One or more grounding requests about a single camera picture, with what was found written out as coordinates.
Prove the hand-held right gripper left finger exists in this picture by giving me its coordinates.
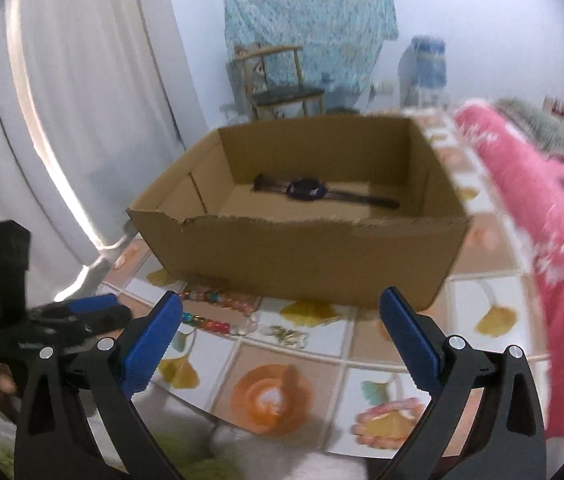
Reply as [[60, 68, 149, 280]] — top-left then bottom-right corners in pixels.
[[14, 290, 185, 480]]

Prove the ginkgo leaf patterned tablecloth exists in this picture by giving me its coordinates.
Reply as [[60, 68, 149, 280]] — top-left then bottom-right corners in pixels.
[[56, 109, 553, 461]]

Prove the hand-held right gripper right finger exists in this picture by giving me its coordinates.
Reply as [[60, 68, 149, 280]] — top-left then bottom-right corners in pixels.
[[377, 286, 548, 480]]

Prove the colourful bead bracelet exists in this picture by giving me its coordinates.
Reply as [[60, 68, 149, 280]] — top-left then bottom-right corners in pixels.
[[178, 287, 263, 337]]

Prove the white curtain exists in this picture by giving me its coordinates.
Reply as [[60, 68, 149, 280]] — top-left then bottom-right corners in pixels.
[[0, 0, 186, 313]]

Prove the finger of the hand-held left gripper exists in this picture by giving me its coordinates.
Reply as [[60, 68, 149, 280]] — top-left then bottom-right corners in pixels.
[[79, 305, 132, 335], [32, 294, 118, 320]]

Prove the teal floral cloth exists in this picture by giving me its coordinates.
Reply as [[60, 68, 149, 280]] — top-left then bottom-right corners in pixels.
[[224, 0, 399, 107]]

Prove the black wristwatch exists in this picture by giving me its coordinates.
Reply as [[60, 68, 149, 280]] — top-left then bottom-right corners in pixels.
[[252, 173, 400, 211]]

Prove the grey fuzzy blanket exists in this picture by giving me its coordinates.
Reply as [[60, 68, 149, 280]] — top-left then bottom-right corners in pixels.
[[492, 97, 564, 154]]

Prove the wooden chair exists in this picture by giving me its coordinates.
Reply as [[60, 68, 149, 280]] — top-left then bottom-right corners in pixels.
[[234, 44, 327, 122]]

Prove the brown cardboard box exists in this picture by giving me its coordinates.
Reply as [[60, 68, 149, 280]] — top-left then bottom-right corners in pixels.
[[126, 114, 472, 311]]

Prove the pink floral blanket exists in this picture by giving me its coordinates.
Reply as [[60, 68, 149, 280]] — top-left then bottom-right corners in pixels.
[[453, 100, 564, 442]]

